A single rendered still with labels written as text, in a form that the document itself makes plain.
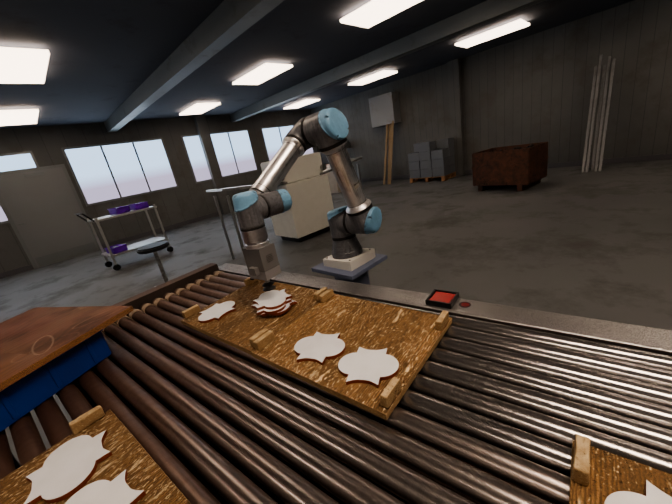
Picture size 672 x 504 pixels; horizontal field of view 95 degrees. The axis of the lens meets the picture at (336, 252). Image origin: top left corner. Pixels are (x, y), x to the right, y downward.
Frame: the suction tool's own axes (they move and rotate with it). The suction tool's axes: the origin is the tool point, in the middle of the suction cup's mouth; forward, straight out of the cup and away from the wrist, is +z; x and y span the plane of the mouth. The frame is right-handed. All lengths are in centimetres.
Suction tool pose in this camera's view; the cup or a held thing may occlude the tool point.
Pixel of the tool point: (269, 288)
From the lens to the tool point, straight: 104.5
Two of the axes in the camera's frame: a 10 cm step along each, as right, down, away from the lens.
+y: 8.0, 0.6, -6.0
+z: 1.7, 9.3, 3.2
